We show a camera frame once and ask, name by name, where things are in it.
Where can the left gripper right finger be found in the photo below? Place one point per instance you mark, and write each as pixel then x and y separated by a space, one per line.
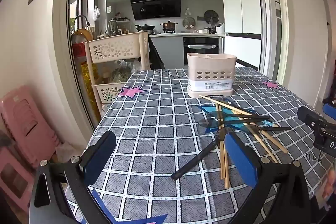
pixel 291 203

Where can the black handled spoon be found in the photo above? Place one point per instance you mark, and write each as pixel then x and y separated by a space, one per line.
pixel 200 156

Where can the built-in black oven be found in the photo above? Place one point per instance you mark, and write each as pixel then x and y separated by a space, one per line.
pixel 202 45

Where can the beige utensil holder caddy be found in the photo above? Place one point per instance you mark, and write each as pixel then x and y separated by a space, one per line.
pixel 210 74

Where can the white refrigerator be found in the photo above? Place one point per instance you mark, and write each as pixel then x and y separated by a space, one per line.
pixel 243 29

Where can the pink star mat right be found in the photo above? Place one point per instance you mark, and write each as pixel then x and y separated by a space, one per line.
pixel 270 84

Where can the short bamboo chopstick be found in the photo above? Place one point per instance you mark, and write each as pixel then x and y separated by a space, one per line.
pixel 221 146

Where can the pink star mat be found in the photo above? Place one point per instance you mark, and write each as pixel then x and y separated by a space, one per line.
pixel 131 92
pixel 270 84

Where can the bamboo chopstick pair member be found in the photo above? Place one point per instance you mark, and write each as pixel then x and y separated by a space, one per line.
pixel 222 135

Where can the blue translucent spoon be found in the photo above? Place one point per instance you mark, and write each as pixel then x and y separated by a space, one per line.
pixel 236 116

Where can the pink star mat left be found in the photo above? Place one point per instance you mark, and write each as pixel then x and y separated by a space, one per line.
pixel 131 92

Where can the copper cooking pot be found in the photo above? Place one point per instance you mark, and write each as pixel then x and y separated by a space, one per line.
pixel 169 26

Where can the grey checked tablecloth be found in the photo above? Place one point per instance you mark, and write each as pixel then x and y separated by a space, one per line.
pixel 157 133

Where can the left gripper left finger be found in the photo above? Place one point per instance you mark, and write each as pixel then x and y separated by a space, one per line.
pixel 48 202

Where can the blue star mat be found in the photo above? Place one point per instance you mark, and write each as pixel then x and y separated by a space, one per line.
pixel 208 109

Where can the pink plastic stool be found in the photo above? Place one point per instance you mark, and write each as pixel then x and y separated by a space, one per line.
pixel 31 140

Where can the patterned bamboo chopstick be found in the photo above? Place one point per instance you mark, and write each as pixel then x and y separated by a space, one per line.
pixel 258 133

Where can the black hanging cloth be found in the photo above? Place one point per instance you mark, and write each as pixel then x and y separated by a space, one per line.
pixel 154 57

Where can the black wok pan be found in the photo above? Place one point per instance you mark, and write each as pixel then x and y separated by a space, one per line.
pixel 145 27

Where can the black range hood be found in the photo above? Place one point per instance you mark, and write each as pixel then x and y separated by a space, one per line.
pixel 151 9

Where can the beige plastic storage cart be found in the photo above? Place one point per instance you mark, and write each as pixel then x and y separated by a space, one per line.
pixel 126 47

